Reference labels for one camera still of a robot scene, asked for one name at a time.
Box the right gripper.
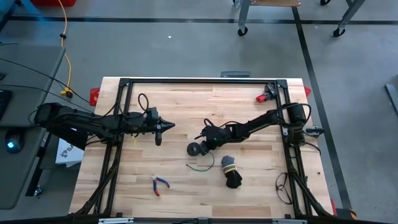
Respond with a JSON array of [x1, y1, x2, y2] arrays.
[[197, 124, 234, 156]]

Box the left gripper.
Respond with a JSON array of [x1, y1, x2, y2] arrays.
[[146, 117, 176, 147]]

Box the black round spool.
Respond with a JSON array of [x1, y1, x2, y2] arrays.
[[186, 142, 201, 157]]

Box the green cord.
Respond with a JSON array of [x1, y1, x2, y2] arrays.
[[185, 151, 216, 172]]

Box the black glove yellow stripe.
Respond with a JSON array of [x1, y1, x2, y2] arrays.
[[221, 155, 243, 189]]

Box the red black hand tool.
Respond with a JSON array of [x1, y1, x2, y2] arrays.
[[255, 83, 278, 103]]

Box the grey metal plate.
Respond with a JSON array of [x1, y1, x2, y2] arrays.
[[220, 70, 251, 78]]

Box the clear safety glasses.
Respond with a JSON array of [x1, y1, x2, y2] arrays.
[[274, 172, 294, 205]]

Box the white printed box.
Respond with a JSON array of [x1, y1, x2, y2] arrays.
[[55, 138, 85, 168]]

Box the wooden top wheeled cart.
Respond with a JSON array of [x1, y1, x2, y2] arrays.
[[233, 0, 302, 37]]

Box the black computer mouse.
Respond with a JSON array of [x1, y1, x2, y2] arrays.
[[4, 129, 25, 155]]

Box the grey desk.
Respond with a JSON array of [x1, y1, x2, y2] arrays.
[[0, 45, 67, 211]]

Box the black orange floor object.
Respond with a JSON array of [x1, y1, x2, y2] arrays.
[[336, 207, 358, 220]]

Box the black keyboard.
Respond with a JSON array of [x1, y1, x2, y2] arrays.
[[0, 89, 13, 121]]

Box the red floor bin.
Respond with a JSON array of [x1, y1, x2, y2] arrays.
[[30, 0, 77, 7]]

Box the blue metal stand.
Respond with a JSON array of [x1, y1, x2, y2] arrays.
[[0, 0, 41, 29]]

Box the grey metal bar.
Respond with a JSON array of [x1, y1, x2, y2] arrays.
[[384, 83, 398, 116]]

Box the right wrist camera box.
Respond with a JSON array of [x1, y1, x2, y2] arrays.
[[202, 125, 218, 139]]

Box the thick black sleeved cable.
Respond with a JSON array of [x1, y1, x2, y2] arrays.
[[203, 117, 246, 129]]

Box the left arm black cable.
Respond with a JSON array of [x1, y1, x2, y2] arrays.
[[137, 92, 150, 114]]

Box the black aluminium table frame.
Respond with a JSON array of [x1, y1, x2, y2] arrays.
[[68, 77, 336, 224]]

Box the red blue handled pliers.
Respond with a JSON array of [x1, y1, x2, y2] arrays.
[[150, 174, 171, 197]]

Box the silver aluminium rail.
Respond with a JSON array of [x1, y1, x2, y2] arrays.
[[272, 218, 307, 224], [98, 217, 134, 224]]

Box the black power cable loop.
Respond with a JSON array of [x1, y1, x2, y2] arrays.
[[275, 102, 313, 125]]

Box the yellow cable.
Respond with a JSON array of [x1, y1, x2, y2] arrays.
[[57, 0, 74, 98]]

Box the thin black desk cable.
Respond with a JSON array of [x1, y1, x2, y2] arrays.
[[0, 57, 91, 105]]

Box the grey wheeled cart frame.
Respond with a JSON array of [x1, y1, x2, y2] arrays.
[[320, 0, 366, 38]]

